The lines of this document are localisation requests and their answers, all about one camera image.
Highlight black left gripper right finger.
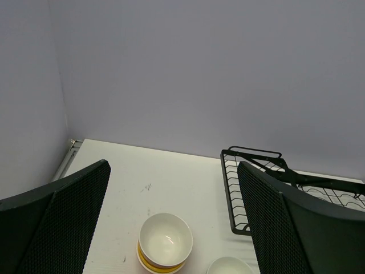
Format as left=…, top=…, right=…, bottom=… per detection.
left=237, top=162, right=364, bottom=273

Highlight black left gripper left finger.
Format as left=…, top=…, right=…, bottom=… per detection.
left=1, top=160, right=111, bottom=273

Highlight plain white bowl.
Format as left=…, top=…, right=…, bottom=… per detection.
left=206, top=257, right=254, bottom=274

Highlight white bowl orange yellow stripes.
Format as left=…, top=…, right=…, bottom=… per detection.
left=136, top=213, right=193, bottom=273

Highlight black wire dish rack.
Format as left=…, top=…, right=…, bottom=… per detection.
left=220, top=146, right=364, bottom=236

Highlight aluminium table edge rail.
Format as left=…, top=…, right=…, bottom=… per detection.
left=51, top=139, right=83, bottom=182

